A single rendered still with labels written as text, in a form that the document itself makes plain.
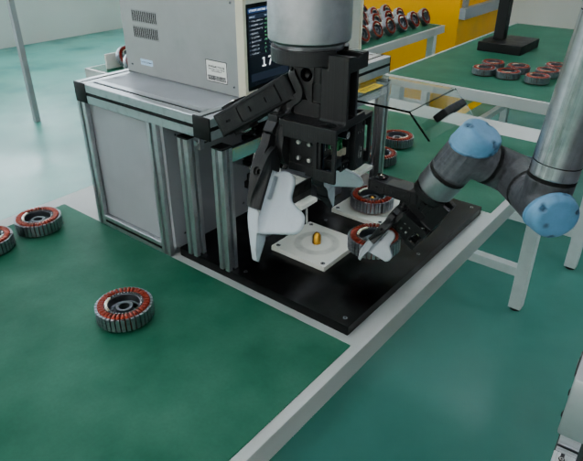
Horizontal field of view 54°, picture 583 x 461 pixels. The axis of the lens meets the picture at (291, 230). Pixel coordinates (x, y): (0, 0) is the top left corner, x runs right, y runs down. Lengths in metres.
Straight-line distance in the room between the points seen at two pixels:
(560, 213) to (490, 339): 1.47
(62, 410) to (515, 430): 1.46
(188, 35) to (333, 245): 0.56
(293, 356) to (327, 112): 0.62
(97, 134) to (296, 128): 0.97
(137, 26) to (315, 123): 0.95
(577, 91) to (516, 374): 1.49
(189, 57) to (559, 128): 0.77
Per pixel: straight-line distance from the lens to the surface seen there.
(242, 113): 0.58
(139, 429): 0.97
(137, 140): 1.32
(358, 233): 1.22
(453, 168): 1.04
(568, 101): 0.92
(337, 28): 0.51
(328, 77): 0.52
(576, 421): 0.78
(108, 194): 1.50
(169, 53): 1.36
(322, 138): 0.52
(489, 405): 2.12
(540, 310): 2.62
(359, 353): 1.09
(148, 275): 1.31
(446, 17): 4.88
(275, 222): 0.54
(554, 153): 0.94
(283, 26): 0.51
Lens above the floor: 1.46
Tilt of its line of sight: 29 degrees down
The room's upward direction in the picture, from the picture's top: straight up
